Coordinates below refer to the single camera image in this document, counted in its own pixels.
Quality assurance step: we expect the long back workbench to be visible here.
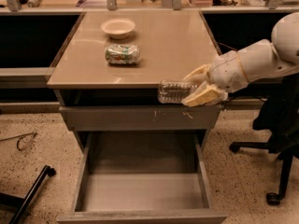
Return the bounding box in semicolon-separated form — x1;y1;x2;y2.
0;0;299;114

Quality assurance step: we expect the grey drawer cabinet with counter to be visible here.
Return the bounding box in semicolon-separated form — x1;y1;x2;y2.
48;9;220;147

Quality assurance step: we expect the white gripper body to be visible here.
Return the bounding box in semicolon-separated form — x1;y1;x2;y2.
209;51;249;93

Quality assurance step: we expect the closed grey top drawer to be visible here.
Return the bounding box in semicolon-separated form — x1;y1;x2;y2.
60;105;221;132

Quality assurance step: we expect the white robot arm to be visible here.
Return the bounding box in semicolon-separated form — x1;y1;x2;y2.
182;12;299;107

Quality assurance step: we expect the white paper bowl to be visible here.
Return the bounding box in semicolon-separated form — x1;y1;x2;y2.
101;18;135;40

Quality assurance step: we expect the black chair base leg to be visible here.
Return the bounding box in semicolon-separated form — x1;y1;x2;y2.
0;165;56;224

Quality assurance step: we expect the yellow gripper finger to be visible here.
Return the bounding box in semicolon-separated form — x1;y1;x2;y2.
183;64;210;84
181;81;228;107

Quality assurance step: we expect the clear plastic water bottle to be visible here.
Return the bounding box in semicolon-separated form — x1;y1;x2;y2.
157;80;198;104

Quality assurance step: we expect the crushed green white can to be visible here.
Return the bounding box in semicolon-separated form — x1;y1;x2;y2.
105;44;140;64

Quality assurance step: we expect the metal wire tool on floor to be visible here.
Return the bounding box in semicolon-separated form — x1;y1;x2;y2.
0;132;37;151

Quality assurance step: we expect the black office chair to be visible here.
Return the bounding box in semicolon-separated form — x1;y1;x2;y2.
229;74;299;205

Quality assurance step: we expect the open middle drawer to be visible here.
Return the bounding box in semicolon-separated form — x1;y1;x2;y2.
57;131;227;224

